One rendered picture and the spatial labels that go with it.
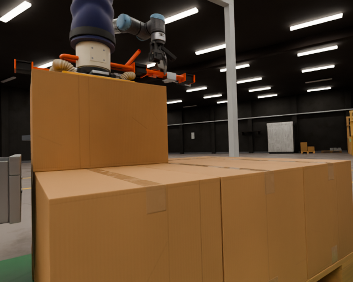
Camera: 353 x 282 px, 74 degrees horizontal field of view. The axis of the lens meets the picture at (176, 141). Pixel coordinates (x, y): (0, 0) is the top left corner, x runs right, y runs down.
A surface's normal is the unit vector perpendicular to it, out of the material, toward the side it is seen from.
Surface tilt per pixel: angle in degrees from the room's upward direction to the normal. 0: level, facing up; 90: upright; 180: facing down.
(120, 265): 90
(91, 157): 90
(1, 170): 90
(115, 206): 90
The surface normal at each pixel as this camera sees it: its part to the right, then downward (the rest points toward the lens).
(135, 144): 0.54, -0.04
